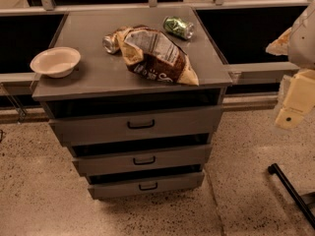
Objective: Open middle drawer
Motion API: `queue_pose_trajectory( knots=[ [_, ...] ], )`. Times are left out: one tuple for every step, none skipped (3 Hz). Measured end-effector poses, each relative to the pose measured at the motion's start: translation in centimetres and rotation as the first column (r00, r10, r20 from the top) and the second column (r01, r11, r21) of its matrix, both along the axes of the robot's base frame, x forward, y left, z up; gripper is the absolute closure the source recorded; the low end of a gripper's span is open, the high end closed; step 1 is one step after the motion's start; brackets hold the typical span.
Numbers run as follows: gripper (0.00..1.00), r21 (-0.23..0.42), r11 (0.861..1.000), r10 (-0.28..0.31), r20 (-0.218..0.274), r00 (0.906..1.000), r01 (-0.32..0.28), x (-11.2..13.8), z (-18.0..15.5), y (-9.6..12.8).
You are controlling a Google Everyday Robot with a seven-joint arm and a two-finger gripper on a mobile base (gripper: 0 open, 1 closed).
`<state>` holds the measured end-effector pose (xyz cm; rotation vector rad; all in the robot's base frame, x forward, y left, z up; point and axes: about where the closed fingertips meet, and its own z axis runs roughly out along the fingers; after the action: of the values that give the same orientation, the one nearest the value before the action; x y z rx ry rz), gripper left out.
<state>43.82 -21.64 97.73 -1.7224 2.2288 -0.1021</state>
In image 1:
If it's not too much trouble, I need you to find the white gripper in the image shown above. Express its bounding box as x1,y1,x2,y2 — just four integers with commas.
266,29,315,130

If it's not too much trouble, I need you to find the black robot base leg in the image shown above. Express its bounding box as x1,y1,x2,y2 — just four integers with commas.
268,163,315,229

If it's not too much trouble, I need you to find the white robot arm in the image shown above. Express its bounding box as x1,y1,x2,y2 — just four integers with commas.
266,0,315,129

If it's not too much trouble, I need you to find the grey drawer cabinet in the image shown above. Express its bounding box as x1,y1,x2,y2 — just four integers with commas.
32,7,231,185

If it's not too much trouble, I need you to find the grey top drawer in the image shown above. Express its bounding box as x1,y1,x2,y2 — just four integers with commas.
49,106,221,147

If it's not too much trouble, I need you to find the green soda can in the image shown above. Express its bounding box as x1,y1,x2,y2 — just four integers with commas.
163,16,194,40

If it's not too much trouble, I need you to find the brown chip bag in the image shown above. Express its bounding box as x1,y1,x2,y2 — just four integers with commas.
116,26,199,86

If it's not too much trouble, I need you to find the silver soda can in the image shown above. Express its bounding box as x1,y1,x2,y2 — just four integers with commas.
102,33,120,54

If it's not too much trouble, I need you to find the white paper bowl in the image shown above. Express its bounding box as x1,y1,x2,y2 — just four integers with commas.
30,47,81,78

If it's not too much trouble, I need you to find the grey metal railing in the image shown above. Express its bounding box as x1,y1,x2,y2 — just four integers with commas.
0,0,311,112

